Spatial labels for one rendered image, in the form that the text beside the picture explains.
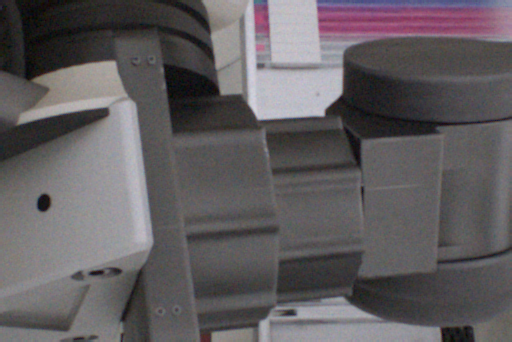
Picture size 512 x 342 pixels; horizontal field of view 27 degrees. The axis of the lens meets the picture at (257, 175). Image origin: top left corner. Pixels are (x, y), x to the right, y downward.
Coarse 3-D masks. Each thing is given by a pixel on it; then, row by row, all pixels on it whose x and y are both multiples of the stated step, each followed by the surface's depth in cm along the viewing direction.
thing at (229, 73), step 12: (228, 60) 180; (240, 60) 178; (228, 72) 179; (240, 72) 177; (228, 84) 178; (240, 84) 176; (276, 312) 155; (120, 324) 179; (480, 324) 169; (492, 324) 172; (504, 324) 175; (120, 336) 178; (216, 336) 162; (228, 336) 160; (240, 336) 158; (252, 336) 157; (480, 336) 168; (492, 336) 171; (504, 336) 174
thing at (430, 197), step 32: (352, 128) 38; (384, 128) 38; (416, 128) 38; (448, 128) 38; (480, 128) 39; (384, 160) 37; (416, 160) 37; (448, 160) 39; (480, 160) 39; (384, 192) 38; (416, 192) 38; (448, 192) 39; (480, 192) 40; (384, 224) 38; (416, 224) 38; (448, 224) 40; (480, 224) 40; (384, 256) 38; (416, 256) 39; (448, 256) 40; (480, 256) 41
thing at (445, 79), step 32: (352, 64) 40; (384, 64) 40; (416, 64) 40; (448, 64) 40; (480, 64) 40; (352, 96) 41; (384, 96) 39; (416, 96) 38; (448, 96) 38; (480, 96) 38; (384, 288) 41; (416, 288) 41; (448, 288) 40; (480, 288) 41; (416, 320) 41; (448, 320) 41; (480, 320) 41
